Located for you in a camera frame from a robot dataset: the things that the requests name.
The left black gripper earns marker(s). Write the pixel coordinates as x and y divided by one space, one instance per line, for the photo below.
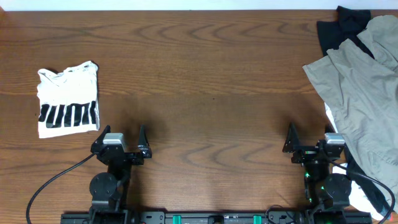
123 155

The black garment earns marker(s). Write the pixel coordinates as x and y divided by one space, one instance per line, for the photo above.
348 25

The white garment under pile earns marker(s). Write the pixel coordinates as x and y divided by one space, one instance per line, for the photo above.
357 197

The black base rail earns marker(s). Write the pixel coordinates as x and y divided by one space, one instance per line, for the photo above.
272 216

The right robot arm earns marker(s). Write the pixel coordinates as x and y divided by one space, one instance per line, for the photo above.
327 193

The khaki green shorts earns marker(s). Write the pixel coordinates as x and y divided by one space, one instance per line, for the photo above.
361 91

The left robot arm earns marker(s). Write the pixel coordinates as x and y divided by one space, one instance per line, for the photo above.
109 189

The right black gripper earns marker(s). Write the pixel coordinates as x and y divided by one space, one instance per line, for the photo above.
292 145

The folded white printed t-shirt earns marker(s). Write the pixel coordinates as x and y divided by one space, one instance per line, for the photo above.
68 101

